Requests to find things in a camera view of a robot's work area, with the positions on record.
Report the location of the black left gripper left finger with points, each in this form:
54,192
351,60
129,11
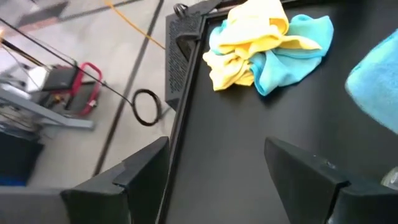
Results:
124,199

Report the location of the grey desk leg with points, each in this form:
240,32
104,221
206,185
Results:
46,113

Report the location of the red and black cart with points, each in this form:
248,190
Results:
62,77

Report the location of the yellow microfiber towel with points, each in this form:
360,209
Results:
248,28

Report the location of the blue microfiber towel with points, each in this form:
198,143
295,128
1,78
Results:
376,87
286,71

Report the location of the black metal table frame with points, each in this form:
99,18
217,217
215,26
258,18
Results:
177,140

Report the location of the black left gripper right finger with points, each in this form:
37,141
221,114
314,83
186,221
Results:
304,186

